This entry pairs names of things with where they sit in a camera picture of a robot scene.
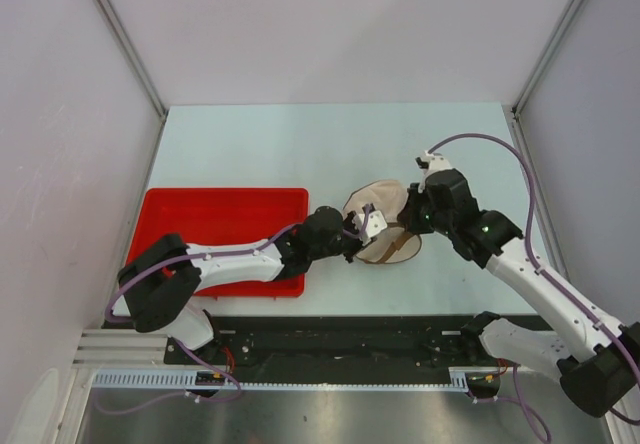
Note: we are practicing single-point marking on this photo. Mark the right aluminium corner post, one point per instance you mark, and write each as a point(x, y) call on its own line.
point(567, 19)

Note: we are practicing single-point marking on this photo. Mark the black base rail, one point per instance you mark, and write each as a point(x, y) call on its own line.
point(254, 344)

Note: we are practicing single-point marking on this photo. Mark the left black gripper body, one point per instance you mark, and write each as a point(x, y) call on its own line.
point(344, 241)

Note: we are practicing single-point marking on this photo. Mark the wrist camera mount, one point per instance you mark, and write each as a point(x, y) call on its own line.
point(369, 223)
point(430, 164)

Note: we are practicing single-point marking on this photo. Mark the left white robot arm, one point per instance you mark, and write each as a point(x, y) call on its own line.
point(159, 284)

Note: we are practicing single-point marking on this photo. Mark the red plastic tray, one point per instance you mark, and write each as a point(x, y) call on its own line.
point(216, 216)

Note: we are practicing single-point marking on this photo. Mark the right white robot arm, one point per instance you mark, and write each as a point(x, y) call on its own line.
point(595, 358)

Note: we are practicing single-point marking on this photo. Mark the left aluminium corner post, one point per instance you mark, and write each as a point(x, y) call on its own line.
point(116, 27)

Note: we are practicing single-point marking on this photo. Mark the white slotted cable duct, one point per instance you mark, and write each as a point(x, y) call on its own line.
point(204, 380)

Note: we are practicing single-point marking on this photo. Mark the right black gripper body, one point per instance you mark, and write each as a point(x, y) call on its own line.
point(422, 218)

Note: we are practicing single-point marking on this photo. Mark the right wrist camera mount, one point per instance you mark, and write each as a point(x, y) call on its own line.
point(430, 164)

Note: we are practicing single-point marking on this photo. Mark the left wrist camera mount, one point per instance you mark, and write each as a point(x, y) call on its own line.
point(369, 223)

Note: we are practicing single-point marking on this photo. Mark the beige mesh laundry bag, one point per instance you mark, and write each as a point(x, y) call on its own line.
point(394, 244)

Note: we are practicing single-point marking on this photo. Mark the aluminium corner post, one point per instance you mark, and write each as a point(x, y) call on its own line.
point(567, 19)
point(116, 27)

